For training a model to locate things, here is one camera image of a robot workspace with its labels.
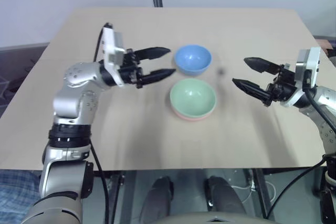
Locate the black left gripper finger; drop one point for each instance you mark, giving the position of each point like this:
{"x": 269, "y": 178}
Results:
{"x": 155, "y": 52}
{"x": 157, "y": 75}

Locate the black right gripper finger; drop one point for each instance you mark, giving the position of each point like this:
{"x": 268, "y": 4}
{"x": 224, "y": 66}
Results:
{"x": 262, "y": 65}
{"x": 252, "y": 89}

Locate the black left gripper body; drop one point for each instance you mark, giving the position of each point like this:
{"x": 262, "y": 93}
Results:
{"x": 130, "y": 72}

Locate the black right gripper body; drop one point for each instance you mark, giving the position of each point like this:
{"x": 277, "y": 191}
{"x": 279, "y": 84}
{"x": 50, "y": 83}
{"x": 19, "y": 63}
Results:
{"x": 284, "y": 85}

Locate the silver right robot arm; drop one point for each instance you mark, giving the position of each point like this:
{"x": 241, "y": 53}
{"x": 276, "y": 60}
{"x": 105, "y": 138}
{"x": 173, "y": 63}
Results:
{"x": 326, "y": 98}

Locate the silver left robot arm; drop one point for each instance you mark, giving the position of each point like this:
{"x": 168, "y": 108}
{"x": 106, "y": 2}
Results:
{"x": 71, "y": 98}

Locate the blue bowl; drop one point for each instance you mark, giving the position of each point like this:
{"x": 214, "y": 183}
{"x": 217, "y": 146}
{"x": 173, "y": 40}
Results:
{"x": 193, "y": 57}

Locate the green bowl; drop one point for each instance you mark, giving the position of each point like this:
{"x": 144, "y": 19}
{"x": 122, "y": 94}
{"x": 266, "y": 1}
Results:
{"x": 193, "y": 96}

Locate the pink bowl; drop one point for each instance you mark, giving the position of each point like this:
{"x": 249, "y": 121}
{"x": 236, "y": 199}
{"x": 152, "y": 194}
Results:
{"x": 193, "y": 119}

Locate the dark rounded shape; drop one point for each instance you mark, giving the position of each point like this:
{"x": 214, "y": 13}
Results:
{"x": 223, "y": 197}

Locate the grey robot torso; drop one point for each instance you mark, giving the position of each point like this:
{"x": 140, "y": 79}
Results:
{"x": 210, "y": 218}

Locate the blue plaid cloth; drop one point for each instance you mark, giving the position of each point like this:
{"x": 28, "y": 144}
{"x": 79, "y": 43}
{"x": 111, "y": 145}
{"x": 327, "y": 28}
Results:
{"x": 15, "y": 195}

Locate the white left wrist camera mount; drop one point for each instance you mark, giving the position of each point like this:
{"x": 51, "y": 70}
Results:
{"x": 111, "y": 48}

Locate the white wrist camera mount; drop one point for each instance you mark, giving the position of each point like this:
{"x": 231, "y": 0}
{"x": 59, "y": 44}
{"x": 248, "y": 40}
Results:
{"x": 309, "y": 62}
{"x": 111, "y": 48}

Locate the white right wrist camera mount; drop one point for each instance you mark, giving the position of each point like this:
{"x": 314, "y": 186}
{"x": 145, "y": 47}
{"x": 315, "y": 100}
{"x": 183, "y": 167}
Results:
{"x": 309, "y": 62}

